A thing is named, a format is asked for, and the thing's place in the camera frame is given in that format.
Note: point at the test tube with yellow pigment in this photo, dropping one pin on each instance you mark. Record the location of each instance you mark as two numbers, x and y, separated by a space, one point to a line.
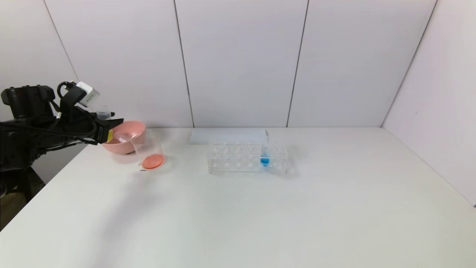
103 111

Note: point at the pink plastic bowl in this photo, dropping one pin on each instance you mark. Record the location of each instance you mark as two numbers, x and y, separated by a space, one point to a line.
132 143

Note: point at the black stand beside table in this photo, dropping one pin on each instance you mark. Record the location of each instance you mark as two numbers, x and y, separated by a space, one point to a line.
16 182

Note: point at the clear glass beaker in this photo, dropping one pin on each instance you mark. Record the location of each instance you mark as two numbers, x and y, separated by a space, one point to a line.
152 160

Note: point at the test tube with red pigment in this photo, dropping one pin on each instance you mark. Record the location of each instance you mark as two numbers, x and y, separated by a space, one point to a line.
124 136

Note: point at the clear acrylic test tube rack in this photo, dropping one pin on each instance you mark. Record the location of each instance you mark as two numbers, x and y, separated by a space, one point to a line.
238 163

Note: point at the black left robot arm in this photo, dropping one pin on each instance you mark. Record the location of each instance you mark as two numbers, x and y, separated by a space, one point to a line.
26 126

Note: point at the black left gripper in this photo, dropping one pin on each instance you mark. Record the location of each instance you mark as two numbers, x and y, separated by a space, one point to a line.
105 132

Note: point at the test tube with blue pigment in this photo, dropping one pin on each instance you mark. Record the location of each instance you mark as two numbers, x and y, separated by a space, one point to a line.
264 160

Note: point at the flat white paper box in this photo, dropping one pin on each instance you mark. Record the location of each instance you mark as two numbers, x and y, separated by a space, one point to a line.
204 137

